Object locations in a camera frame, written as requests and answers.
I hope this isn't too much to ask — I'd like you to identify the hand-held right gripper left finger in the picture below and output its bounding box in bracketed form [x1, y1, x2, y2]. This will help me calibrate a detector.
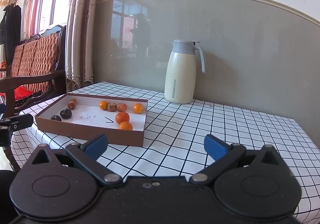
[24, 134, 123, 187]

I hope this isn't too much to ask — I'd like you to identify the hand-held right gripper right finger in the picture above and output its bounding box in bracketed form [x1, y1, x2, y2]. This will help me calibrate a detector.
[189, 134, 292, 186]

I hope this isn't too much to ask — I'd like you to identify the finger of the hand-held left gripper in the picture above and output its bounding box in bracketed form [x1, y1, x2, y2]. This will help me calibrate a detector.
[8, 113, 34, 131]

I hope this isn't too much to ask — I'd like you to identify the brown cardboard box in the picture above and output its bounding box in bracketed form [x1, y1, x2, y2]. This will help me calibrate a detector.
[34, 93, 148, 147]

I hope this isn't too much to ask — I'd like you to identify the large orange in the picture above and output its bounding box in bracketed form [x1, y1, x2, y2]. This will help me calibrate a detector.
[115, 112, 130, 124]
[118, 121, 133, 131]

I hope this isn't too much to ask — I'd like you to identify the red bag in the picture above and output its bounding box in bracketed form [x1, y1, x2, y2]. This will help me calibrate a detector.
[14, 86, 34, 101]

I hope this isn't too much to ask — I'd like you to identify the white checked tablecloth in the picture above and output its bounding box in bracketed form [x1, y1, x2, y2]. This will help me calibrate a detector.
[11, 82, 320, 224]

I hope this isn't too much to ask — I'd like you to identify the wooden chair orange cushion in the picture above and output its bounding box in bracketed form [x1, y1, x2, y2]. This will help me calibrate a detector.
[0, 25, 67, 172]

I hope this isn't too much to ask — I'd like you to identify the orange patterned cushion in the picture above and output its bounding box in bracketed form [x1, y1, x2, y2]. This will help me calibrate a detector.
[20, 33, 61, 95]
[10, 44, 25, 77]

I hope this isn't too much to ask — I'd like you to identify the cream thermos jug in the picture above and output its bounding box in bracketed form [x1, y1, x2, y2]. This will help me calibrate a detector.
[164, 40, 207, 105]

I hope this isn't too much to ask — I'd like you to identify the black coat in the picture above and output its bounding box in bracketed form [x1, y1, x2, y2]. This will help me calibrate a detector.
[0, 4, 22, 65]

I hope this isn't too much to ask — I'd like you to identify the beige lace curtain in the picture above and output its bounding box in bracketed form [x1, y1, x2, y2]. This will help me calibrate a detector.
[65, 0, 101, 95]

